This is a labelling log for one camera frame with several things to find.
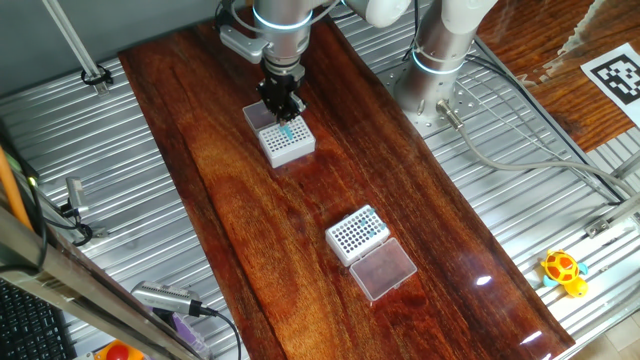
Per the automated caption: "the black hanging cable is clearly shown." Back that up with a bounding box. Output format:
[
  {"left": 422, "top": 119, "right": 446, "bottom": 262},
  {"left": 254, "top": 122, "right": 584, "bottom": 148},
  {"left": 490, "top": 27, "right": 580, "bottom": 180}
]
[{"left": 0, "top": 177, "right": 49, "bottom": 275}]

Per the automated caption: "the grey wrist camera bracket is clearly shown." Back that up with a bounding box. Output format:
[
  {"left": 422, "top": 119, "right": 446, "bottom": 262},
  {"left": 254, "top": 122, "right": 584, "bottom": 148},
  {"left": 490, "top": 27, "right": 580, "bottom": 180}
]
[{"left": 218, "top": 24, "right": 272, "bottom": 65}]

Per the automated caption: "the black keyboard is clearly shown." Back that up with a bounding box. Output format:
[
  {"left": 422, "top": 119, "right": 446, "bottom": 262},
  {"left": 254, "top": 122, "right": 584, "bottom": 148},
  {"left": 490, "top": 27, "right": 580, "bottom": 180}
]
[{"left": 0, "top": 277, "right": 79, "bottom": 360}]

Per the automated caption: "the black rod clamp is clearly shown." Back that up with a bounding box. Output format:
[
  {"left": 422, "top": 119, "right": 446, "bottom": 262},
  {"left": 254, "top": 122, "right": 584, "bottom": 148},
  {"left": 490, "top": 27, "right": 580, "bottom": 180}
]
[{"left": 80, "top": 63, "right": 115, "bottom": 87}]

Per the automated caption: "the purple pipette tip box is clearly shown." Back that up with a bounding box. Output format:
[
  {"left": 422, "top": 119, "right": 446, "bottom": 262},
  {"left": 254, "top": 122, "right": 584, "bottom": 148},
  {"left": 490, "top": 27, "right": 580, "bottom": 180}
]
[{"left": 169, "top": 312, "right": 211, "bottom": 359}]

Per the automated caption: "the aluminium profile bar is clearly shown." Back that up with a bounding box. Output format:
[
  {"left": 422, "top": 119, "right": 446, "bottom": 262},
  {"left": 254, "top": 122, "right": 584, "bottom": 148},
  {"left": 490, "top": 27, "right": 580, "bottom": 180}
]
[{"left": 610, "top": 149, "right": 640, "bottom": 180}]

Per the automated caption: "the white hinged pipette tip box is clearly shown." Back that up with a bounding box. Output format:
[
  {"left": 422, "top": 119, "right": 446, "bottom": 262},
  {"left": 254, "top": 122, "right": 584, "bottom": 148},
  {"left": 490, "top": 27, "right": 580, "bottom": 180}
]
[
  {"left": 242, "top": 99, "right": 317, "bottom": 170},
  {"left": 324, "top": 204, "right": 419, "bottom": 303}
]

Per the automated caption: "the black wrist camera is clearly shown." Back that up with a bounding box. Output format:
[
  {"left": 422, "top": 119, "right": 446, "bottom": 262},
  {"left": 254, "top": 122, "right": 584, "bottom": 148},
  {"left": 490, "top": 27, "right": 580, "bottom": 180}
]
[{"left": 214, "top": 0, "right": 236, "bottom": 30}]

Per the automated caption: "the aluminium rod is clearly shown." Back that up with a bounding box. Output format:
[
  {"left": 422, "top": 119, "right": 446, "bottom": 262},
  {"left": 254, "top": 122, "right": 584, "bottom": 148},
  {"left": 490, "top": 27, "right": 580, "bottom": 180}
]
[{"left": 40, "top": 0, "right": 109, "bottom": 96}]

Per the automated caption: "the grey cable with metal connector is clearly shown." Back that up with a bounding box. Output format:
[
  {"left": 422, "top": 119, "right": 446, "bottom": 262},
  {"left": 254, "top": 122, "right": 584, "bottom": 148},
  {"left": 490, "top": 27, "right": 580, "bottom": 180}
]
[{"left": 435, "top": 98, "right": 640, "bottom": 199}]

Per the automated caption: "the aluminium frame beam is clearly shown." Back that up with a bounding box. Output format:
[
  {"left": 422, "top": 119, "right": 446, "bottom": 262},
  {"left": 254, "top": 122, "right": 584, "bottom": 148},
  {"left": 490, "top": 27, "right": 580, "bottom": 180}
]
[{"left": 0, "top": 204, "right": 211, "bottom": 360}]

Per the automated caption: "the white paper marker sheet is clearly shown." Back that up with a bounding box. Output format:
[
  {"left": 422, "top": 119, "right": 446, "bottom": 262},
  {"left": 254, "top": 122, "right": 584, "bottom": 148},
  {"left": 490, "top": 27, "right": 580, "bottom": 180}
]
[{"left": 579, "top": 42, "right": 640, "bottom": 129}]

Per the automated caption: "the yellow orange turtle toy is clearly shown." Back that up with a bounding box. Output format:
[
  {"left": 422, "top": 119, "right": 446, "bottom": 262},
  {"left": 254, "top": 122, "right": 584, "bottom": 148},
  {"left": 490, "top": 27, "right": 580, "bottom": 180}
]
[{"left": 540, "top": 248, "right": 590, "bottom": 299}]

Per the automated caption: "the aluminium profile bracket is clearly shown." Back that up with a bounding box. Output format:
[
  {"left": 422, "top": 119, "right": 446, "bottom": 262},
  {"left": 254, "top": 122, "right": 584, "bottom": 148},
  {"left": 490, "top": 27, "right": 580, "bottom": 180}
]
[{"left": 584, "top": 193, "right": 640, "bottom": 239}]

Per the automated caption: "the glossy wooden board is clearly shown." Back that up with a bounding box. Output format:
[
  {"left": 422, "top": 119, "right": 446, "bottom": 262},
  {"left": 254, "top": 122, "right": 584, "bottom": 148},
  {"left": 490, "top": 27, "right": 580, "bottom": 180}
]
[{"left": 118, "top": 0, "right": 576, "bottom": 360}]

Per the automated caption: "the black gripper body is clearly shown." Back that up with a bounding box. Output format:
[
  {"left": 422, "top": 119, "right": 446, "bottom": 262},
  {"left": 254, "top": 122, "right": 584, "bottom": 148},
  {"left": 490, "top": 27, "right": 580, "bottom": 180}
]
[{"left": 256, "top": 73, "right": 307, "bottom": 109}]

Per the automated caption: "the orange pole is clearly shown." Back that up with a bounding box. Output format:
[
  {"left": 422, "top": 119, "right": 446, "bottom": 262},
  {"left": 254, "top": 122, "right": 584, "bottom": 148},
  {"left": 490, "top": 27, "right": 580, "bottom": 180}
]
[{"left": 0, "top": 144, "right": 34, "bottom": 231}]

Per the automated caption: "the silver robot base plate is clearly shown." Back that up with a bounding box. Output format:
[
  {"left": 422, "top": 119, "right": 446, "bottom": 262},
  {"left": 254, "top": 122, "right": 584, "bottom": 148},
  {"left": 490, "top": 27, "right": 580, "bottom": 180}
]
[{"left": 377, "top": 59, "right": 481, "bottom": 139}]

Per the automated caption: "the black camera cable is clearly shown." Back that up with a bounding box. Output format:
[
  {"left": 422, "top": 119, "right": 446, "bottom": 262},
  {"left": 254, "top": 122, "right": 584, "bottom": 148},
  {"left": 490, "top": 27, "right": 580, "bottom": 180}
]
[{"left": 192, "top": 299, "right": 244, "bottom": 360}]

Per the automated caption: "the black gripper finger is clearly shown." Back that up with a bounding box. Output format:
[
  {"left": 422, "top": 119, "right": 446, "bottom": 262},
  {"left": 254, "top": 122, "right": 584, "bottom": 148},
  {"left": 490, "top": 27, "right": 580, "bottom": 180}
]
[
  {"left": 288, "top": 92, "right": 309, "bottom": 120},
  {"left": 273, "top": 102, "right": 295, "bottom": 126}
]

